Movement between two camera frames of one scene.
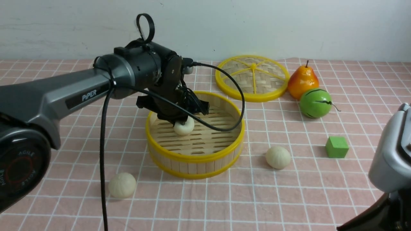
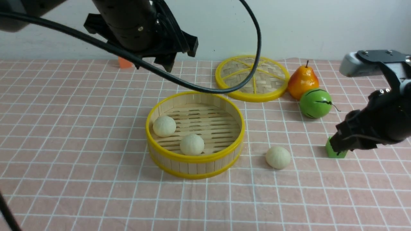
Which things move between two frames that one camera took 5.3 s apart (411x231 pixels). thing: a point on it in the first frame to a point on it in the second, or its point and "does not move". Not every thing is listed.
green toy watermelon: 316,103 does not move
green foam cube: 336,147 does not move
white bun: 278,157 does not move
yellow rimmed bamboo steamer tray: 204,152 does not move
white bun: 185,129 to 164,126
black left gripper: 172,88 to 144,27
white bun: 122,185 to 192,144
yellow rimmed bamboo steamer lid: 262,78 does not move
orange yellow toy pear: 301,79 does not move
